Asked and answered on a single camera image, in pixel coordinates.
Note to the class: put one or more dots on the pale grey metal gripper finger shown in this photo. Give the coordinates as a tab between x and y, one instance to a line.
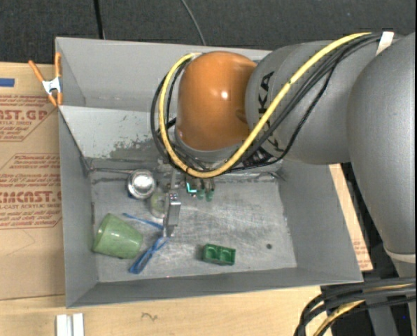
173	213

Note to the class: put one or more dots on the clear glass cup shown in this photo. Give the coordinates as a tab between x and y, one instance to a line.
157	203

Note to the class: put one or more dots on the silver metal can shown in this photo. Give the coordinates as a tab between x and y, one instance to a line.
141	184

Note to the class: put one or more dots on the blue sunglasses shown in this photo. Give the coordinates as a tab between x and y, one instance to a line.
147	254

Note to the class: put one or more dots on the grey metal bin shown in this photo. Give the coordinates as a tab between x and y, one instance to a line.
229	222

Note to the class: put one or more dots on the green toy brick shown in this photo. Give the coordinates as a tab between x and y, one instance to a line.
217	254

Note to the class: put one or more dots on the green plastic cup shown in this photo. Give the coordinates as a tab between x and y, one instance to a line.
115	236

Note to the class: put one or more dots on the brown cardboard board red print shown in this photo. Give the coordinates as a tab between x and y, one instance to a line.
23	187

